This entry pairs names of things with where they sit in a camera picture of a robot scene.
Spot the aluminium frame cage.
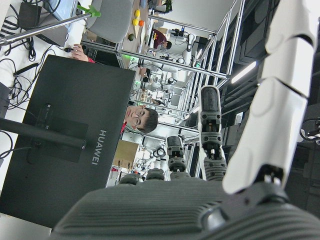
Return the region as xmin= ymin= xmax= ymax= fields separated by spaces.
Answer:
xmin=81 ymin=0 xmax=247 ymax=121

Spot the grey office chair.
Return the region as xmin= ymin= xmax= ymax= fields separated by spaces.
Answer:
xmin=86 ymin=0 xmax=135 ymax=44

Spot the person in maroon shirt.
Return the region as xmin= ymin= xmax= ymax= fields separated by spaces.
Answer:
xmin=151 ymin=28 xmax=173 ymax=51

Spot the operator bare hand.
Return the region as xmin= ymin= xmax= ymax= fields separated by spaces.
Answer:
xmin=71 ymin=43 xmax=90 ymax=62

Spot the ceiling strip light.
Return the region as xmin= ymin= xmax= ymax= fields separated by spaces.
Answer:
xmin=230 ymin=61 xmax=258 ymax=85

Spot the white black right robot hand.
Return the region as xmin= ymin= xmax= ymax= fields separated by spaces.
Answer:
xmin=49 ymin=0 xmax=320 ymax=240

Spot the person wearing glasses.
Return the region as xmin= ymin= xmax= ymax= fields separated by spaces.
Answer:
xmin=121 ymin=104 xmax=160 ymax=135

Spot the brown cardboard box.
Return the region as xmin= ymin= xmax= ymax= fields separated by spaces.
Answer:
xmin=112 ymin=139 xmax=140 ymax=171

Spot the black monitor stand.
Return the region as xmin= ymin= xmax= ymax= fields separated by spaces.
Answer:
xmin=0 ymin=82 xmax=88 ymax=151

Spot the black box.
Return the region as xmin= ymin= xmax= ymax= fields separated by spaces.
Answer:
xmin=19 ymin=1 xmax=43 ymax=29

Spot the silver metal pole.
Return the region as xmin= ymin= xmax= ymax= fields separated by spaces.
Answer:
xmin=0 ymin=12 xmax=95 ymax=47

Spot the green plastic clip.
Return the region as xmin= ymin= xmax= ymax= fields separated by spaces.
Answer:
xmin=76 ymin=4 xmax=101 ymax=18

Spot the black Huawei monitor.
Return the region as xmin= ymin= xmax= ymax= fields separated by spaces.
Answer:
xmin=0 ymin=54 xmax=137 ymax=229

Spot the black cable tangle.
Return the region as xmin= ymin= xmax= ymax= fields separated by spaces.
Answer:
xmin=0 ymin=14 xmax=41 ymax=111

